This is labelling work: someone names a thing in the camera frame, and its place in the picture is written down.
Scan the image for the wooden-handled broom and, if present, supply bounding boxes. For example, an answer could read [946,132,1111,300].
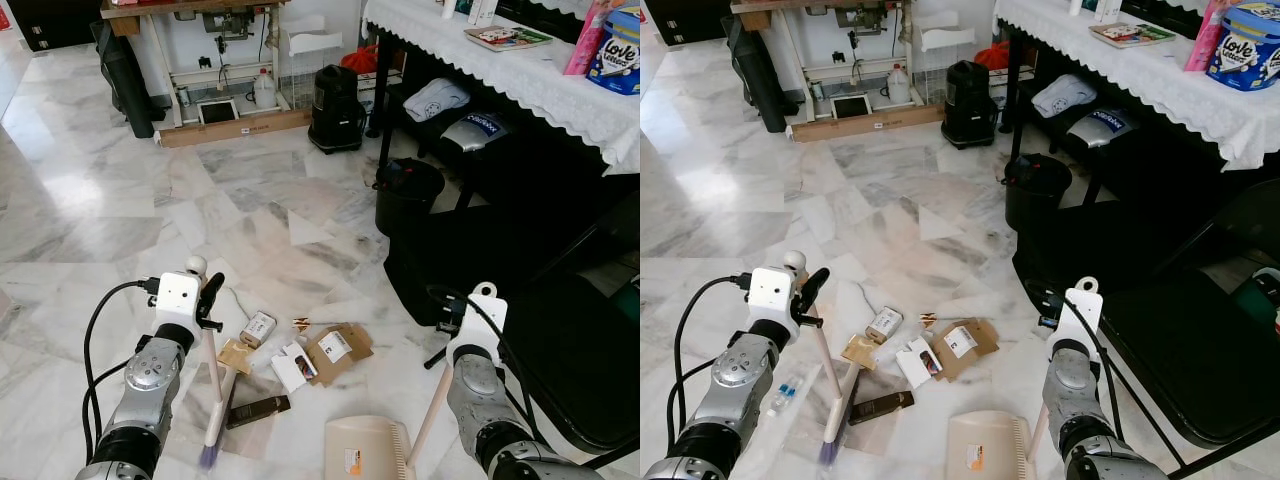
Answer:
[186,255,241,471]
[783,250,863,468]

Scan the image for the beige long-handled dustpan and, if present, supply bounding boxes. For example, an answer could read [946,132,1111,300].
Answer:
[945,277,1101,480]
[323,282,501,480]

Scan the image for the black floor appliance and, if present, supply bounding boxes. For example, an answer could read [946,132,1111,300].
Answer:
[942,60,999,149]
[308,65,366,153]

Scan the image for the brown cardboard with white label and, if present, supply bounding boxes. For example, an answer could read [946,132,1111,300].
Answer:
[305,322,374,386]
[930,317,1001,381]

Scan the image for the clear plastic vial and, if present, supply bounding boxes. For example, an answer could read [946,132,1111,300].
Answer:
[765,370,806,416]

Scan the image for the white carton with dark print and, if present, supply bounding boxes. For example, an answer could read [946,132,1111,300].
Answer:
[270,342,321,393]
[895,337,944,389]

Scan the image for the black round waste bin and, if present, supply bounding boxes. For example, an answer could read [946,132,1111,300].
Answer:
[373,157,446,238]
[1002,153,1073,233]

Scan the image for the black folding chair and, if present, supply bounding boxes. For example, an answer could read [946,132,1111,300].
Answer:
[385,195,641,471]
[1012,180,1280,477]

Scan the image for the long flat cardboard box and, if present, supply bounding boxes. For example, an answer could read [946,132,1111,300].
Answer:
[790,103,946,143]
[158,108,311,149]

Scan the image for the grey printed bag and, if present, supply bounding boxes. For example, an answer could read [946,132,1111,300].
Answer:
[1065,107,1136,149]
[440,110,511,153]

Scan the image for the white soft pillow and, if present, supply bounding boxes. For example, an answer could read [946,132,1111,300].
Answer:
[1032,73,1099,119]
[403,78,471,123]

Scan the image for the black rolled bag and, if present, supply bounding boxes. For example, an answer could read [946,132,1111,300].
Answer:
[722,15,791,134]
[92,20,156,139]

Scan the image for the table with white lace cloth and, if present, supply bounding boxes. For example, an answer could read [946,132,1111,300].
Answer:
[995,0,1280,236]
[362,0,641,241]

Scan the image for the white sewing machine table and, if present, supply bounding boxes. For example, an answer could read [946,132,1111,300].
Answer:
[730,0,926,121]
[100,0,291,126]

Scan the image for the colourful flat book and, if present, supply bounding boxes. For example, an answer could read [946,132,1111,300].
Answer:
[1088,22,1178,49]
[463,25,554,53]

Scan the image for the black low cabinet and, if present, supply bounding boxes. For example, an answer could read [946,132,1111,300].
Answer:
[645,0,736,46]
[5,0,101,51]

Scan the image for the pink carton box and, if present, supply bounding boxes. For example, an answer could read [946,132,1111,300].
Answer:
[1185,0,1246,73]
[563,0,626,78]

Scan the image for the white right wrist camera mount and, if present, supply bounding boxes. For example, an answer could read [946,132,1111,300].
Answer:
[450,300,508,366]
[1055,295,1104,346]

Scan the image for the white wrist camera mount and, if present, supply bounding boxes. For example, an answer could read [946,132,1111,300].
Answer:
[1055,295,1104,346]
[750,265,798,321]
[155,270,201,326]
[450,300,508,366]

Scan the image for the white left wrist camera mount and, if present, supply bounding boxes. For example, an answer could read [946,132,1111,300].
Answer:
[155,270,201,326]
[750,265,798,321]

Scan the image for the white wire rack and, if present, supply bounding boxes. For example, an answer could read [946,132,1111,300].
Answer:
[278,15,346,106]
[915,10,976,101]

